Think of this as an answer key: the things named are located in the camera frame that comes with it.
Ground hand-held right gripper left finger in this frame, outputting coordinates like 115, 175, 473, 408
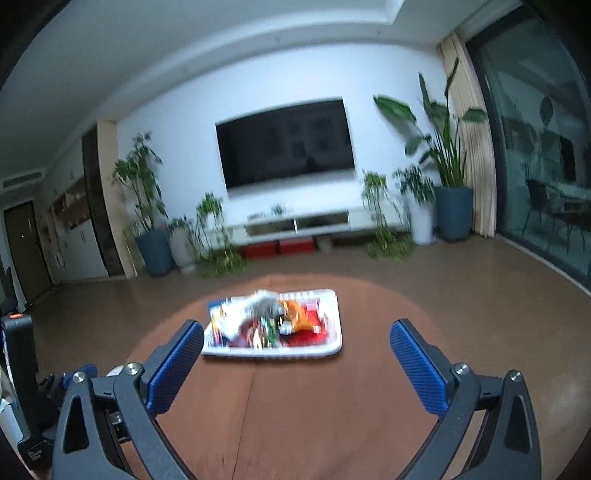
51, 319, 206, 480

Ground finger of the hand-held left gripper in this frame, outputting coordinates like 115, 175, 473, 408
39, 364, 99, 403

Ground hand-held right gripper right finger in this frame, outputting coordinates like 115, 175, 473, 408
389, 318, 542, 480

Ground white rectangular tray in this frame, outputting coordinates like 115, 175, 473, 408
201, 288, 345, 359

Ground green candy packet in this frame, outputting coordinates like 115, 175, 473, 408
257, 318, 279, 348

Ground long white snack packet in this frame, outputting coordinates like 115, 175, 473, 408
239, 290, 283, 320

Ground red snack packet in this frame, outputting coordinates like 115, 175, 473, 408
285, 309, 334, 348

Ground orange snack packet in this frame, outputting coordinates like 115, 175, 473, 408
278, 299, 315, 332

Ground leafy tree in grey-blue pot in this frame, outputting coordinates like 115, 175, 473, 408
113, 132, 175, 278

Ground small plant in pale pot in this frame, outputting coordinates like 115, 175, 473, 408
167, 216, 195, 274

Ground trailing pothos plant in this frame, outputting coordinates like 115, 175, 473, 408
193, 192, 251, 280

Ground dark wooden door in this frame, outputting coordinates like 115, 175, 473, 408
3, 200, 52, 302

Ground trailing vine plant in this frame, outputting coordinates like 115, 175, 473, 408
361, 170, 415, 262

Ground red storage box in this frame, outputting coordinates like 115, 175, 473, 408
242, 242, 280, 260
278, 239, 317, 256

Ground bushy plant in white pot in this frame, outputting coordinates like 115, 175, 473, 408
393, 165, 437, 246

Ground broad-leaf plant in blue pot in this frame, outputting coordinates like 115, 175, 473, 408
372, 57, 489, 243

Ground white television cabinet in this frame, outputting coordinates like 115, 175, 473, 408
222, 206, 413, 248

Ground ceiling air vent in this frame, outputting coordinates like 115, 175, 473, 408
2, 171, 45, 190

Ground black chair behind glass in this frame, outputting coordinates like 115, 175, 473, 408
524, 179, 556, 241

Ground beige curtain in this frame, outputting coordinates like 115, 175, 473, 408
436, 32, 498, 239

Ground glass sliding door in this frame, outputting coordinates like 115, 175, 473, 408
465, 9, 591, 297

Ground cables on television cabinet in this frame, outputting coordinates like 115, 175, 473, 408
246, 202, 290, 220

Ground black wall television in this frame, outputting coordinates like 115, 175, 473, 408
215, 97, 356, 193

